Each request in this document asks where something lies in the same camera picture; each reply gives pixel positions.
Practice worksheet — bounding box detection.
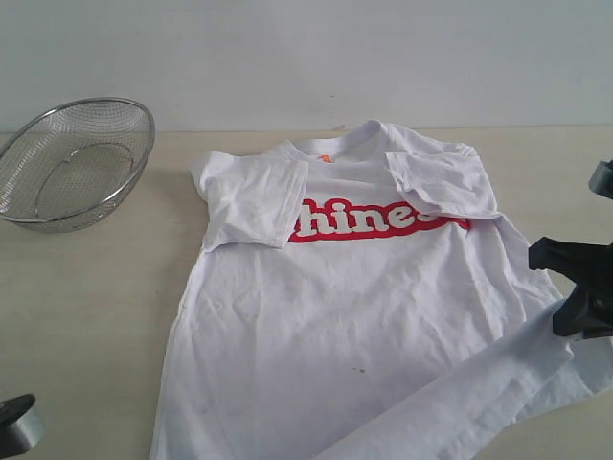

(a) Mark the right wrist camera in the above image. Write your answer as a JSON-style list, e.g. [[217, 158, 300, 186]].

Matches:
[[588, 160, 613, 199]]

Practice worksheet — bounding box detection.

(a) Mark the metal wire mesh basket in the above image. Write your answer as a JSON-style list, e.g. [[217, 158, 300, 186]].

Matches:
[[1, 97, 156, 233]]

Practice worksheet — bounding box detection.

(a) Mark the white t-shirt red print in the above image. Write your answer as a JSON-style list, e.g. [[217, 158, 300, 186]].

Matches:
[[150, 121, 612, 459]]

